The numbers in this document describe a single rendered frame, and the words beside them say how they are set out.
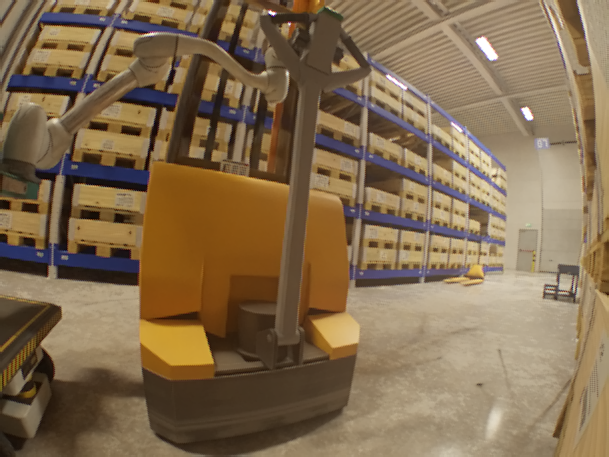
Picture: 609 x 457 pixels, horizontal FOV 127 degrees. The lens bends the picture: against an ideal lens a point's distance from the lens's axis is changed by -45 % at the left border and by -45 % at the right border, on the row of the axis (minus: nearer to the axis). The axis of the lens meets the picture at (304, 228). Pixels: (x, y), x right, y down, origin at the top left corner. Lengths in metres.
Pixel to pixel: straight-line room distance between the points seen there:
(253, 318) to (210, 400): 0.28
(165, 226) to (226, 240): 0.20
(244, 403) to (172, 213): 0.62
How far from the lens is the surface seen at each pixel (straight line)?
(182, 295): 0.87
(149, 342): 0.81
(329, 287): 1.09
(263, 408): 0.93
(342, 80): 0.94
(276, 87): 1.27
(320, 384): 1.00
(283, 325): 0.76
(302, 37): 0.91
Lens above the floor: 0.68
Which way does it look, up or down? 2 degrees up
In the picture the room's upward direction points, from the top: 6 degrees clockwise
